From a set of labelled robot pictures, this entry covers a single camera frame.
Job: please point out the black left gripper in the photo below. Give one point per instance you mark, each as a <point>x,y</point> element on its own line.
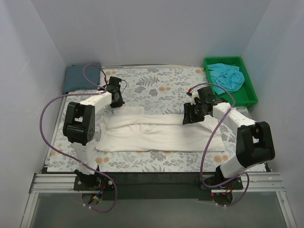
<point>117,100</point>

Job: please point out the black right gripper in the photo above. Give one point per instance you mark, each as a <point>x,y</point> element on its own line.
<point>190,113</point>

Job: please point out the white t shirt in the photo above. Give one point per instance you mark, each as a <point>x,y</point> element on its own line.
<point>130,130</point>

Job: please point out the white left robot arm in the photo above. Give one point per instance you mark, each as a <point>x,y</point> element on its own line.
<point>79,124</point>

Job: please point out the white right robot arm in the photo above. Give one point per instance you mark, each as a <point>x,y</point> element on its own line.
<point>254,143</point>

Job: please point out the folded dark teal t shirt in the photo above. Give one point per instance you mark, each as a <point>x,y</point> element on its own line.
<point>75,80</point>

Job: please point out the light blue t shirt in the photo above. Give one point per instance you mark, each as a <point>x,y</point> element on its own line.
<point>228,77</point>

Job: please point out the green plastic bin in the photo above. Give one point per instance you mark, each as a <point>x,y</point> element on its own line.
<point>246,95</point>

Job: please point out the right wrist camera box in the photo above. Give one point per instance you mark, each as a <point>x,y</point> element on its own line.
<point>193,96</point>

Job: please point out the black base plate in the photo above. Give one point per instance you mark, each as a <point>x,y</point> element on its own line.
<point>146,185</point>

